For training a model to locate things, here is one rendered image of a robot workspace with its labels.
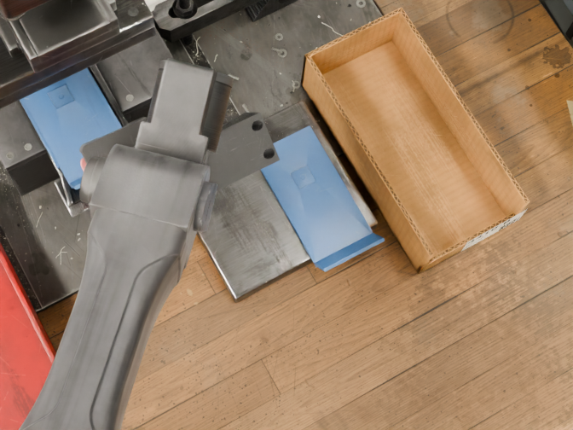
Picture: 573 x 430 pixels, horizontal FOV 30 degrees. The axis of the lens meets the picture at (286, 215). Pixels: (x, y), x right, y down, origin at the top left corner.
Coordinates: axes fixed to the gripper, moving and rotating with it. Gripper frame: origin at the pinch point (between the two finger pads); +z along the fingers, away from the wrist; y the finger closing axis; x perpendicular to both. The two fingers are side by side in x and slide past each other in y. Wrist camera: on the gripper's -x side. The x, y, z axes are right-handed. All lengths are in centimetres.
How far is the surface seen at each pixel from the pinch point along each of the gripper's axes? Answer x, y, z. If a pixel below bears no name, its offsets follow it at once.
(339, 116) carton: -24.5, -4.7, 5.8
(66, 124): 0.9, 5.6, 10.4
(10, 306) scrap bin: 13.3, -9.1, 13.5
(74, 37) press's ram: -0.4, 13.2, -7.2
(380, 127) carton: -30.0, -8.5, 9.6
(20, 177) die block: 6.9, 2.3, 14.3
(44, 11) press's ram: 0.7, 16.1, -5.5
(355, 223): -21.2, -15.3, 4.4
